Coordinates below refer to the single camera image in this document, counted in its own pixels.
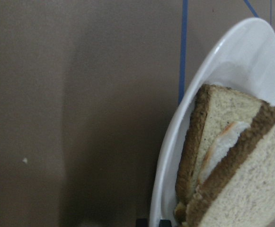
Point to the fried egg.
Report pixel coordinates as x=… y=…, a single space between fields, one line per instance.
x=219 y=148

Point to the bread slice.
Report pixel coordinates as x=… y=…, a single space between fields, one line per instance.
x=240 y=191
x=215 y=108

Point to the white round plate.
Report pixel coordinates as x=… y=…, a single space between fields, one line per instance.
x=236 y=75

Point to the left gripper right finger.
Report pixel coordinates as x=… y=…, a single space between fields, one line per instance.
x=164 y=223

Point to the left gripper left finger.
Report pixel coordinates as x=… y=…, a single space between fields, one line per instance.
x=141 y=222

